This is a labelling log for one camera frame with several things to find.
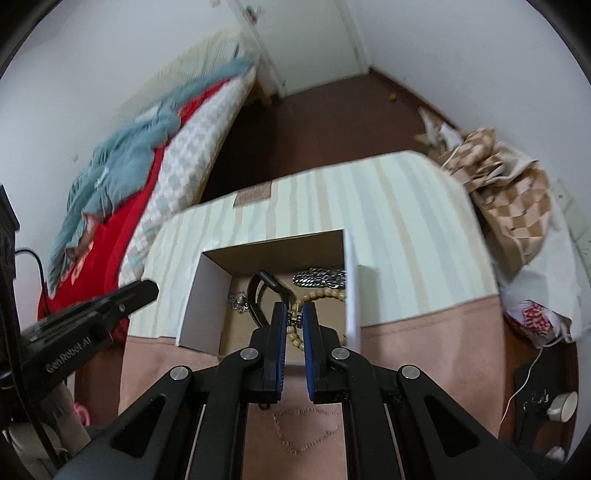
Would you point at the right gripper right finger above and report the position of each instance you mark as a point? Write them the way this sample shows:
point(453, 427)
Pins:
point(337, 375)

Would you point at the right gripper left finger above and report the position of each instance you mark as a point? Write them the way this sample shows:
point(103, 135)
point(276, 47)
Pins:
point(251, 375)

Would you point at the small silver earrings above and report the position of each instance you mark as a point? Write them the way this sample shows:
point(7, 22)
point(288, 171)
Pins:
point(238, 302)

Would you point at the black wristband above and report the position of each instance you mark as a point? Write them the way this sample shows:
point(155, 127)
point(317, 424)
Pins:
point(258, 285)

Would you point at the open cardboard box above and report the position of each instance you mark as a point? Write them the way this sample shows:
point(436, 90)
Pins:
point(209, 324)

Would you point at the red bed cover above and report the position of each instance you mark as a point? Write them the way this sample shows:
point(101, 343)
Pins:
point(97, 272)

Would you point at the pink striped table cloth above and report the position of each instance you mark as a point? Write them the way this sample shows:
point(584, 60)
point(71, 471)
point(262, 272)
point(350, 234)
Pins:
point(428, 296)

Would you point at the teal blue blanket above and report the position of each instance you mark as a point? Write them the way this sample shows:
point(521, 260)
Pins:
point(120, 166)

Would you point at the checkered bed quilt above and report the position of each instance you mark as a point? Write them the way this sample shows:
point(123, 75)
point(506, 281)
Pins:
point(186, 164)

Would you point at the white plastic bag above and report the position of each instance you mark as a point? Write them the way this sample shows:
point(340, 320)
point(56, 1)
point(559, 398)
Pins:
point(543, 300)

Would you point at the brown checkered blanket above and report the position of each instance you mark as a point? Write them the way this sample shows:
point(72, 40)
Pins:
point(509, 188)

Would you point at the striped pillow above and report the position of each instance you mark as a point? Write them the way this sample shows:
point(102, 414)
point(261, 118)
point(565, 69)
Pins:
point(203, 58)

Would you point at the white door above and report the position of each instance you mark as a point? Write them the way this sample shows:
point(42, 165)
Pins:
point(305, 44)

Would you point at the white wall power strip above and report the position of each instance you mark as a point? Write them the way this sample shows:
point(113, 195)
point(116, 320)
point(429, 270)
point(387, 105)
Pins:
point(577, 222)

